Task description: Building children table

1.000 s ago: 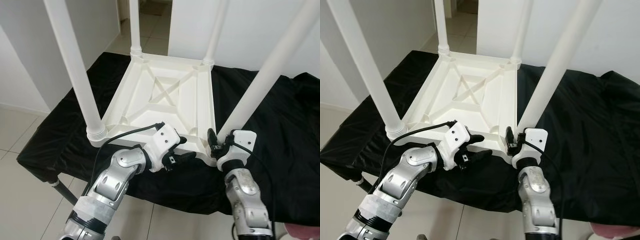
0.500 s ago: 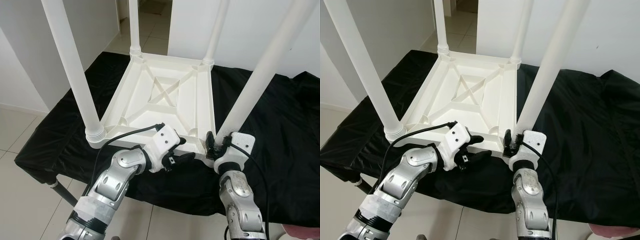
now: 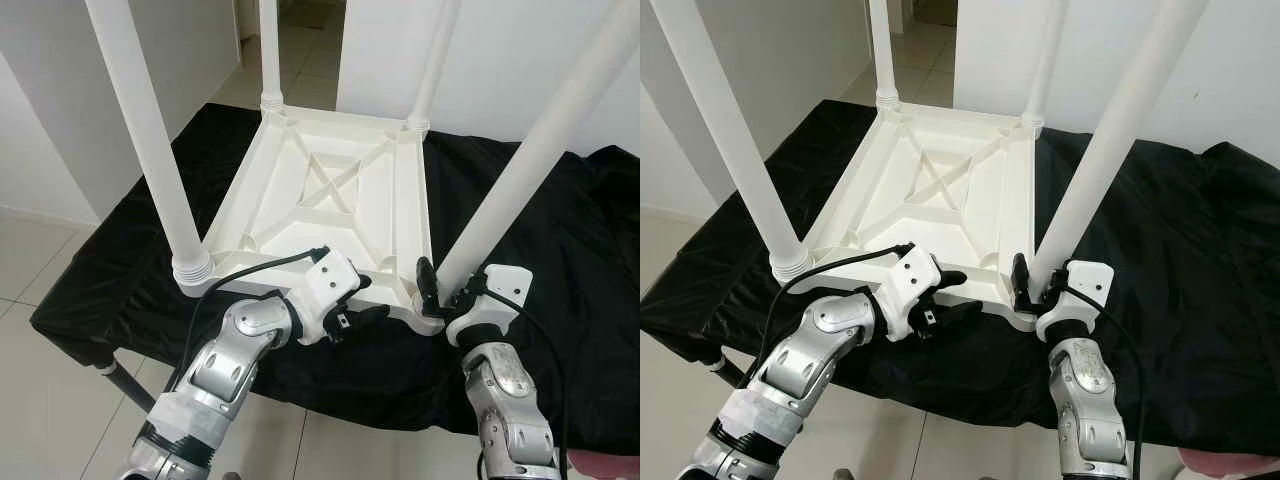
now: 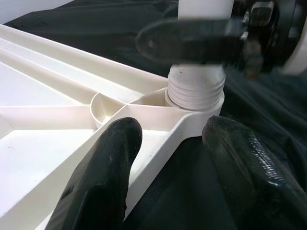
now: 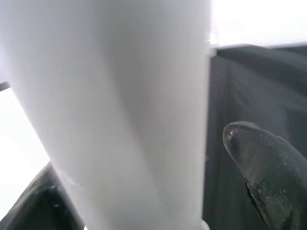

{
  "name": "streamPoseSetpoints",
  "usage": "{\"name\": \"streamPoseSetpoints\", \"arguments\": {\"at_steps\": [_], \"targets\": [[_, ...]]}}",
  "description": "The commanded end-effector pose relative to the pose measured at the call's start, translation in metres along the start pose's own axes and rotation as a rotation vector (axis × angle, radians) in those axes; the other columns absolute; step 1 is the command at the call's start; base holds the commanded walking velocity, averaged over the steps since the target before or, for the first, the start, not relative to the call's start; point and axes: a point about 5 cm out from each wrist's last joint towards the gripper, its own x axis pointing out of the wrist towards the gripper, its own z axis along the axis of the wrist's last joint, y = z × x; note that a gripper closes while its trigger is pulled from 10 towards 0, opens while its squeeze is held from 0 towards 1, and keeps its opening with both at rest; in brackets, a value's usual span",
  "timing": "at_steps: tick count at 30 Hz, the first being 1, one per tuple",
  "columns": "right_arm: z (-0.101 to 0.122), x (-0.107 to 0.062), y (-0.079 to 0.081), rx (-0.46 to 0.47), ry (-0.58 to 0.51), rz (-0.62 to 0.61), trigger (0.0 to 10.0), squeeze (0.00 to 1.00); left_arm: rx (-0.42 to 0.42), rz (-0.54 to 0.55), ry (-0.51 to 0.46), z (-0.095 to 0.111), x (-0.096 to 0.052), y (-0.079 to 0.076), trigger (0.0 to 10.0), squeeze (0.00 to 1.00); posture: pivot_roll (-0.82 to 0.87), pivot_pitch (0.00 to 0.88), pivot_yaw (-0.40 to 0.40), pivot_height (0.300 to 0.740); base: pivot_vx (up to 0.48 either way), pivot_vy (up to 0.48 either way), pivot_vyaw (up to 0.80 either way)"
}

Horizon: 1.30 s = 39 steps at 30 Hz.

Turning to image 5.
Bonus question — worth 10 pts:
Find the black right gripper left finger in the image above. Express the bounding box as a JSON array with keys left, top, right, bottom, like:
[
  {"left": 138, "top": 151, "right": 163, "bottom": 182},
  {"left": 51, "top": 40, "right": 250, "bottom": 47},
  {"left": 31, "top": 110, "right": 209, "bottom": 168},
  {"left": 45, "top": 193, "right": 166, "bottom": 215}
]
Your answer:
[{"left": 0, "top": 161, "right": 86, "bottom": 230}]

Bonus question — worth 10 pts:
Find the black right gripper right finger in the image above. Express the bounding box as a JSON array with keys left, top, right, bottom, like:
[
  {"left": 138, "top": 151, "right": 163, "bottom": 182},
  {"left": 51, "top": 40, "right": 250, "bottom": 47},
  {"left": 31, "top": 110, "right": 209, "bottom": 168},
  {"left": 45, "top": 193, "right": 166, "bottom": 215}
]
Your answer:
[{"left": 222, "top": 121, "right": 307, "bottom": 230}]

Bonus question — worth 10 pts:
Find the white plastic table leg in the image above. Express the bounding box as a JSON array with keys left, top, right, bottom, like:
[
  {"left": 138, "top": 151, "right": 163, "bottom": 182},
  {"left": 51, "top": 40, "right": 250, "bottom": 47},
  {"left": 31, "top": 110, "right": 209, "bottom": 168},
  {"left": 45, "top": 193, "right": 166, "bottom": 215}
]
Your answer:
[{"left": 0, "top": 0, "right": 213, "bottom": 230}]

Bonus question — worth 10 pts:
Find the black cloth table cover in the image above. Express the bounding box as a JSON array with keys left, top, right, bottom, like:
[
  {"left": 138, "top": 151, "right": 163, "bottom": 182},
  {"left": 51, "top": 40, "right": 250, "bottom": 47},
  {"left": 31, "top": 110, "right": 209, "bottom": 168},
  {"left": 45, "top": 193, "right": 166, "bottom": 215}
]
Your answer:
[{"left": 202, "top": 43, "right": 307, "bottom": 230}]

